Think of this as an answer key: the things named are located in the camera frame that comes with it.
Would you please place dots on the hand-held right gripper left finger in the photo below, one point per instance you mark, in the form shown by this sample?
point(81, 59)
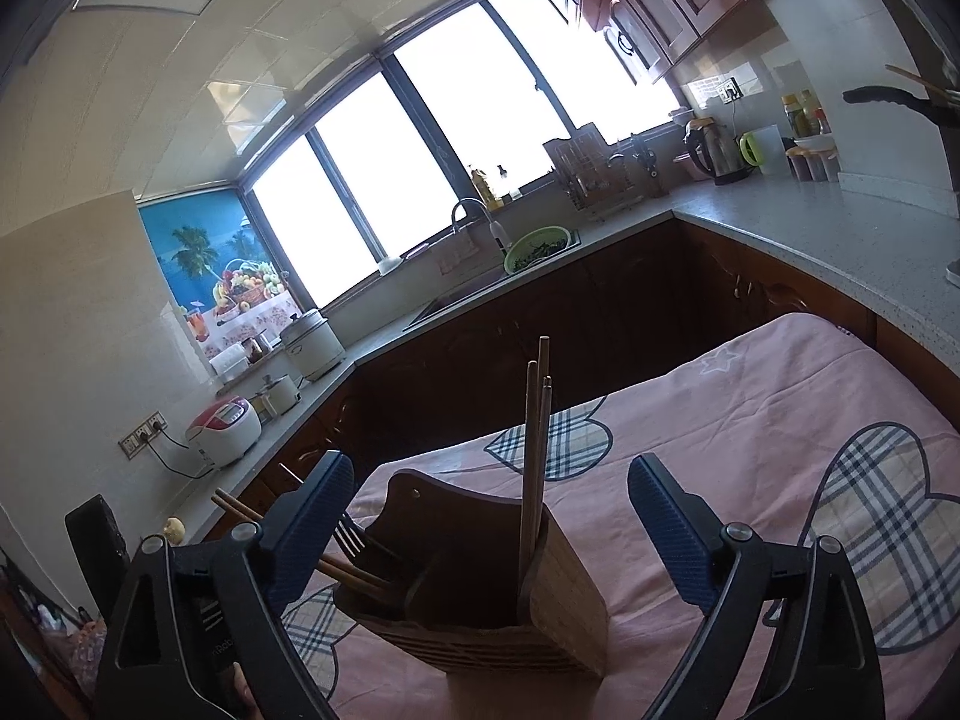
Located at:
point(315, 517)

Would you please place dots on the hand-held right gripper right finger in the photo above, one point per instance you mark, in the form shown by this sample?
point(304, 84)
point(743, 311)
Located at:
point(667, 517)

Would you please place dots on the metal fork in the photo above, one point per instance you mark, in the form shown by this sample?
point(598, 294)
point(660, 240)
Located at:
point(349, 532)

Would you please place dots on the metal chopstick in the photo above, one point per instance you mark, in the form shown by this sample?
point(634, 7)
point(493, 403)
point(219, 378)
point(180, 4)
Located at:
point(291, 474)

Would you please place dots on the wooden chopstick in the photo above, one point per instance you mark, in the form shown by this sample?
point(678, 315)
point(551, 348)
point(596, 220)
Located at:
point(530, 420)
point(543, 390)
point(229, 511)
point(546, 409)
point(236, 503)

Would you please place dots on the wooden utensil holder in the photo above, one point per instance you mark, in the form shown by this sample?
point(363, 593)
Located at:
point(487, 645)

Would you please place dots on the pink blanket with plaid hearts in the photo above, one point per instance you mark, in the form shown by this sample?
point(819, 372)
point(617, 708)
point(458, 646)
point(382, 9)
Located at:
point(712, 405)

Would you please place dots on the red and white rice cooker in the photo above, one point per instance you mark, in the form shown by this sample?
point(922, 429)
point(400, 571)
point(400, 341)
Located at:
point(225, 435)

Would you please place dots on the small white cooker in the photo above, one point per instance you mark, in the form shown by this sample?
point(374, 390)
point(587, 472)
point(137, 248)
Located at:
point(277, 394)

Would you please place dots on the white slow cooker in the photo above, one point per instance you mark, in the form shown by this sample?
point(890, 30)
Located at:
point(315, 349)

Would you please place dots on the white plastic container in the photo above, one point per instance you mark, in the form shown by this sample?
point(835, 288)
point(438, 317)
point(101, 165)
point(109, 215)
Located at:
point(229, 364)

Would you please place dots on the brown lower cabinets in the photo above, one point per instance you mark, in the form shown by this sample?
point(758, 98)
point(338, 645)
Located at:
point(525, 315)

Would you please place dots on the brown cabinets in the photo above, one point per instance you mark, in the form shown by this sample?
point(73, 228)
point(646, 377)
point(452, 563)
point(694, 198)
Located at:
point(525, 315)
point(660, 0)

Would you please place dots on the kitchen sink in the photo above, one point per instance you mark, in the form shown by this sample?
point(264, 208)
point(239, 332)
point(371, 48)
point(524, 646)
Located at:
point(450, 300)

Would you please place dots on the tropical fruit roller blind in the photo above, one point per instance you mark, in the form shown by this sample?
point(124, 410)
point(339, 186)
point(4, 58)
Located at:
point(195, 255)

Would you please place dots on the green colander with vegetables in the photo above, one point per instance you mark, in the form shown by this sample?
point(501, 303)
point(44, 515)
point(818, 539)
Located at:
point(536, 251)

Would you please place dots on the grey speckled countertop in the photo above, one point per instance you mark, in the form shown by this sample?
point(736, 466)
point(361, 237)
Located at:
point(787, 232)

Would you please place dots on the curved steel faucet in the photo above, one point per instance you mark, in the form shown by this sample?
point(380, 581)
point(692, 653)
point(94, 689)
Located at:
point(471, 201)

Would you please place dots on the metal dish rack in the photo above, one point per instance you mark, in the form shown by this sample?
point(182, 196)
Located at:
point(592, 172)

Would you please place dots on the yellow oil bottle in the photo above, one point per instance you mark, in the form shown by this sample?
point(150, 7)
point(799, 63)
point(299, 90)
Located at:
point(481, 191)

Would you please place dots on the steel electric kettle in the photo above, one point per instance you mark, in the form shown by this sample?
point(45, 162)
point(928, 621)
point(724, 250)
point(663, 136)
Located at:
point(716, 154)

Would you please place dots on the clear bottle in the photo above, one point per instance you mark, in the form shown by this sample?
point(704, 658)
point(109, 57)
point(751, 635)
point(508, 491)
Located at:
point(504, 184)

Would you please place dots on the green cup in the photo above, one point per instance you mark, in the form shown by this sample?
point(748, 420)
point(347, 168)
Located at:
point(750, 148)

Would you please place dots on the spice jar set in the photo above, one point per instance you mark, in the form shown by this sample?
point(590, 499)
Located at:
point(810, 165)

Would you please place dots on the white plastic jug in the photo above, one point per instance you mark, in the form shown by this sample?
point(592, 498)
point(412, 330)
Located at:
point(769, 150)

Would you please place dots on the white bowl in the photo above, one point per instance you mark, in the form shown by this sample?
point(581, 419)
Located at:
point(814, 142)

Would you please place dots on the group of sauce bottles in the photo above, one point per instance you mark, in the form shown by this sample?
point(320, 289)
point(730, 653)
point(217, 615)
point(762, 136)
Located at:
point(806, 114)

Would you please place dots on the kitchen window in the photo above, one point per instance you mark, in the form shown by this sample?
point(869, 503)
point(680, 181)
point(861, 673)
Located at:
point(450, 90)

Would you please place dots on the brown upper cabinets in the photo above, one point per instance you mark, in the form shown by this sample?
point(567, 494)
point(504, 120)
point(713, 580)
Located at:
point(660, 0)

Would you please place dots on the wall power socket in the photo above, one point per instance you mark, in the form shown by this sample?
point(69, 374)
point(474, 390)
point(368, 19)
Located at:
point(142, 433)
point(730, 90)

